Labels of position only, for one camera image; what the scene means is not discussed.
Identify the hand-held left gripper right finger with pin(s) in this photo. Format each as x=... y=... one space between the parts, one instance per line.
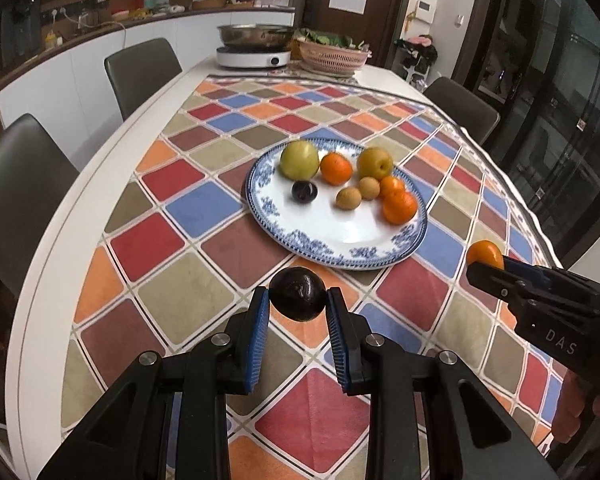
x=339 y=345

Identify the dark purple plum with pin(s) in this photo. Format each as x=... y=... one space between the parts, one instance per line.
x=298 y=294
x=304 y=191

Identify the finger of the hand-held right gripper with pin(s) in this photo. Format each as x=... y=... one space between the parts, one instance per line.
x=492 y=280
x=527 y=272

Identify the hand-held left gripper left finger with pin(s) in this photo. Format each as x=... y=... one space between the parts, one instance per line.
x=259 y=340

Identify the white sideboard cabinet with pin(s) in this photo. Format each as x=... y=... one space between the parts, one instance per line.
x=80 y=70

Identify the dark brown door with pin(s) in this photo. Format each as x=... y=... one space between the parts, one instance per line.
x=385 y=5

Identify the steel pot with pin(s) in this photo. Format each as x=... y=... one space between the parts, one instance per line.
x=255 y=35

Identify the white wall panel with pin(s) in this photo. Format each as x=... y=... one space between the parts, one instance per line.
x=422 y=11

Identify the golden yellow pear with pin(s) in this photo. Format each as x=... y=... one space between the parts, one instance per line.
x=374 y=162

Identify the grey dining chair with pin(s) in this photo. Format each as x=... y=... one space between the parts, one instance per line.
x=145 y=72
x=462 y=110
x=15 y=185

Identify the orange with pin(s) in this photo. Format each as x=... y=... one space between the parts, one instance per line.
x=484 y=252
x=336 y=168
x=399 y=207
x=391 y=185

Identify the white induction cooker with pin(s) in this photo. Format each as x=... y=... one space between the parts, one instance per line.
x=252 y=58

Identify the blue patterned white plate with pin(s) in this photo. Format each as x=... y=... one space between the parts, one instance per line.
x=330 y=232

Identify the green leafy vegetables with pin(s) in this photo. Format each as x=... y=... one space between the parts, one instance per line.
x=330 y=37

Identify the brown kiwi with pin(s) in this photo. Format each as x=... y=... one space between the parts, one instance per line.
x=348 y=197
x=368 y=188

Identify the pale green pear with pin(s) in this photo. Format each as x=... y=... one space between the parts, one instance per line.
x=299 y=160

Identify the person's right hand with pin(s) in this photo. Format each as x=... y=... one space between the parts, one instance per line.
x=570 y=410

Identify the pink soft object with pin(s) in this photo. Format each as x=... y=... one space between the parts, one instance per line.
x=422 y=40

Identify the colourful checkered tablecloth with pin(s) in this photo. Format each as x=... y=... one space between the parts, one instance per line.
x=180 y=250

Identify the pink woven basket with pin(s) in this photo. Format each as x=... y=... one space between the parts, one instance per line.
x=332 y=59

